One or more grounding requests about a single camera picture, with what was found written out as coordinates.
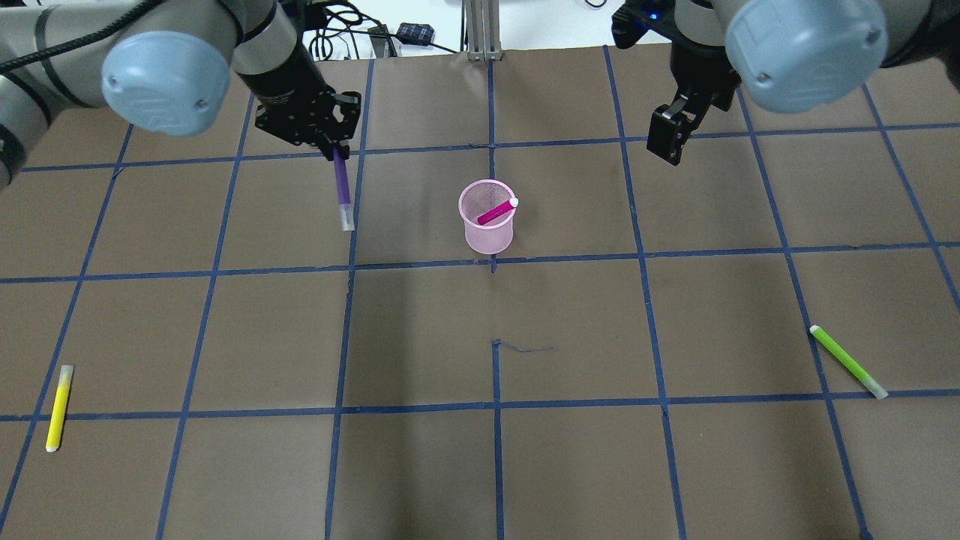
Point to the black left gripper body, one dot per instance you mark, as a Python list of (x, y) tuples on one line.
[(287, 88)]

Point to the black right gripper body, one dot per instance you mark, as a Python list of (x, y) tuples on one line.
[(699, 76)]

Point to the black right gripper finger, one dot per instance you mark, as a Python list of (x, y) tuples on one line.
[(669, 130)]

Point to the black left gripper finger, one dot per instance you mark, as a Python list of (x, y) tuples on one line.
[(340, 150)]

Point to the purple pen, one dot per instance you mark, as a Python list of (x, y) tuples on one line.
[(345, 203)]

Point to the pink pen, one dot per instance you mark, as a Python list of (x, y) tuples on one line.
[(497, 211)]

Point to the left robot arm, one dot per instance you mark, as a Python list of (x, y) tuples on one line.
[(165, 67)]

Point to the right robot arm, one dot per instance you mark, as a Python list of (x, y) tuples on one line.
[(790, 56)]

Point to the pink mesh cup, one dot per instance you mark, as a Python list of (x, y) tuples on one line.
[(487, 208)]

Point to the black power adapter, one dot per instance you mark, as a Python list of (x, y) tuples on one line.
[(415, 34)]

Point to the green pen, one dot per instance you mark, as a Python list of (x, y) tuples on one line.
[(848, 362)]

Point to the yellow pen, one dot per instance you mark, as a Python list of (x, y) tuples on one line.
[(59, 409)]

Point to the aluminium frame post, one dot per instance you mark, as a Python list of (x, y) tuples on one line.
[(481, 24)]

